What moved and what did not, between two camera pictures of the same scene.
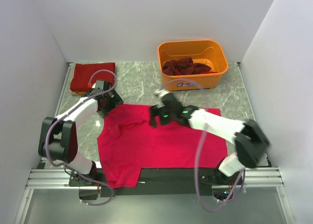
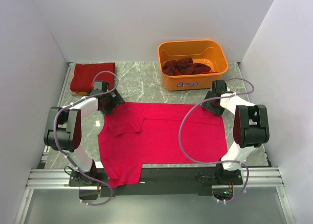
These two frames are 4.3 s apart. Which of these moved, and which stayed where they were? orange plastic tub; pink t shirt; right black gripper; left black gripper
Moved: right black gripper
Stayed: pink t shirt; orange plastic tub; left black gripper
